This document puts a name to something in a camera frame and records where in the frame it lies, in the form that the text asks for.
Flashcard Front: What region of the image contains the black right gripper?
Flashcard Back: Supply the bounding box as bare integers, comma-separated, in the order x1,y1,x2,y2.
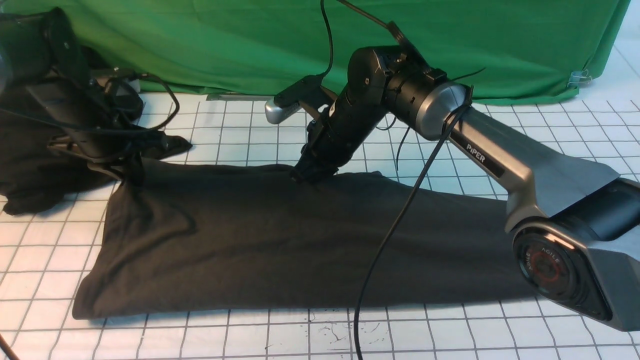
290,90,383,183

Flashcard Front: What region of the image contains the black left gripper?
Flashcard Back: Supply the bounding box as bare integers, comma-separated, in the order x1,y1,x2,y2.
26,82,170,186

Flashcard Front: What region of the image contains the gray long-sleeve top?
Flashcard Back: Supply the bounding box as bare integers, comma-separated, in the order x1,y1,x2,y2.
71,160,534,320

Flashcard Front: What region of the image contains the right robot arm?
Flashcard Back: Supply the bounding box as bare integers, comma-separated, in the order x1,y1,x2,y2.
273,45,640,332

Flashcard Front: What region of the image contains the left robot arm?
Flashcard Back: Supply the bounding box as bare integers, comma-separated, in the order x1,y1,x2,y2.
0,7,167,186

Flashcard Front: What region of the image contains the black garment pile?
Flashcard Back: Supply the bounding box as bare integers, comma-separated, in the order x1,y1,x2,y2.
0,45,193,216

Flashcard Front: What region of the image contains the green backdrop cloth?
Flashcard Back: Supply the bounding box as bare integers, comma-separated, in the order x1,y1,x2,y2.
2,0,630,106

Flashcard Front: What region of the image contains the metal binder clip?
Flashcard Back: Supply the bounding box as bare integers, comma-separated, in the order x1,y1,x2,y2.
567,69,594,89

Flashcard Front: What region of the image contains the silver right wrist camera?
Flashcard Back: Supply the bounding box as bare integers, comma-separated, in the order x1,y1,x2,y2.
264,75,338,125

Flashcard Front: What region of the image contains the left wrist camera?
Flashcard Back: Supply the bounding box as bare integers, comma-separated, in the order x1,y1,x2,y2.
103,69,144,122

